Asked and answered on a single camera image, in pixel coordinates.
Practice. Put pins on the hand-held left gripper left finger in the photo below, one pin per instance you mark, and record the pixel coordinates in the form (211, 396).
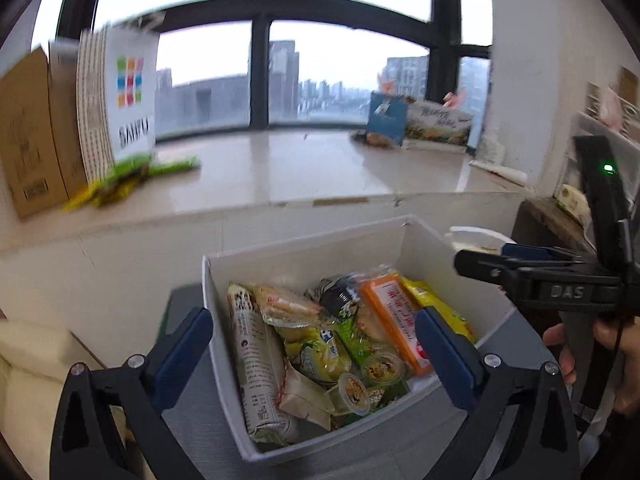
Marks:
(182, 355)

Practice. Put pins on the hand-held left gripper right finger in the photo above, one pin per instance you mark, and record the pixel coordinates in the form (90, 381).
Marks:
(447, 355)

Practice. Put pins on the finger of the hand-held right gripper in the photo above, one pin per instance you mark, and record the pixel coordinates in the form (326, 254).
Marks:
(480, 264)
(525, 252)

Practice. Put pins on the beige illustrated snack packet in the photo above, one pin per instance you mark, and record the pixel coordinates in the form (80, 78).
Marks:
(255, 360)

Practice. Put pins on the white storage box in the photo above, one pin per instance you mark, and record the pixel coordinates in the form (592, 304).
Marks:
(300, 265)

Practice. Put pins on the person's right hand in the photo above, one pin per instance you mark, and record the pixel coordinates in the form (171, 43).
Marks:
(627, 360)

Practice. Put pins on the dark wooden side table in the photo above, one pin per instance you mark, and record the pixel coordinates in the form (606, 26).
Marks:
(550, 220)

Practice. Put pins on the clear jelly cup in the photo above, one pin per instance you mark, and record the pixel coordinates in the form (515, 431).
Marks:
(355, 391)
(382, 367)

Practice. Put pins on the orange snack packet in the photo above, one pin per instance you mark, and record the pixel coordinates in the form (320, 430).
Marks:
(390, 315)

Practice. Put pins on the clear pastry packet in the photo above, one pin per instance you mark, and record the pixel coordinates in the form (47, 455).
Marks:
(290, 305)

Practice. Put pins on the dark snack packet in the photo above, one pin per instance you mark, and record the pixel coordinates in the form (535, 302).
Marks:
(337, 297)

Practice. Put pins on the small beige snack packet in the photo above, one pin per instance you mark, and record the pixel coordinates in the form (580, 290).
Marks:
(300, 400)

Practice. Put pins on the yellow green snack packet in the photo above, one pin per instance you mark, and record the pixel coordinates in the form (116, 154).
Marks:
(315, 352)

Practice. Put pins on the white plastic drawer unit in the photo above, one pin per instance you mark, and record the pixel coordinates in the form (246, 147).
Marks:
(600, 130)

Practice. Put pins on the printed tissue box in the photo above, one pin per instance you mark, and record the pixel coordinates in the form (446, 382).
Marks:
(437, 122)

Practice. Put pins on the brown snack packet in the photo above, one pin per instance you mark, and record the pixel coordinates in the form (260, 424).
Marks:
(374, 138)

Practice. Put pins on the blue paper box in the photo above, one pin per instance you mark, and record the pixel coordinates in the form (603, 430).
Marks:
(387, 117)

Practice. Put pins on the pile of green yellow packets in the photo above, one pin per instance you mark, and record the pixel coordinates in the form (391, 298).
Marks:
(130, 172)

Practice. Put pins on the white striped box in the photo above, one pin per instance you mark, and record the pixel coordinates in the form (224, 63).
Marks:
(127, 110)

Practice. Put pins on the brown cardboard box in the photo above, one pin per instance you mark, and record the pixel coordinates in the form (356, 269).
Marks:
(30, 135)

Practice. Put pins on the black window frame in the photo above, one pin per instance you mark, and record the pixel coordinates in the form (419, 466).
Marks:
(260, 60)

